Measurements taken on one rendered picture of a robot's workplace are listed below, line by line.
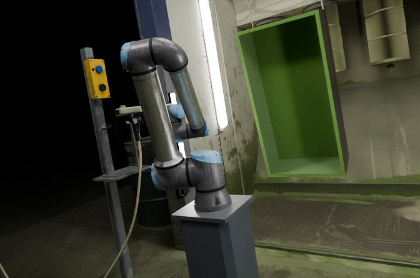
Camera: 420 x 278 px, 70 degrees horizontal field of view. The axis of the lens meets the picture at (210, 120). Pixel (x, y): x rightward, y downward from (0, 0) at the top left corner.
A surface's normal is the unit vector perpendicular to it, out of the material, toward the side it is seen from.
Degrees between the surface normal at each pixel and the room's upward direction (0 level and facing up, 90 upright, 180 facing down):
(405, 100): 57
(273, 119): 102
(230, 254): 90
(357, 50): 90
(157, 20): 90
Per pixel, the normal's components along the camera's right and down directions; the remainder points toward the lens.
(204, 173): -0.10, 0.07
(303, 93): -0.45, 0.33
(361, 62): -0.52, 0.13
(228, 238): 0.22, 0.02
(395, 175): -0.52, -0.43
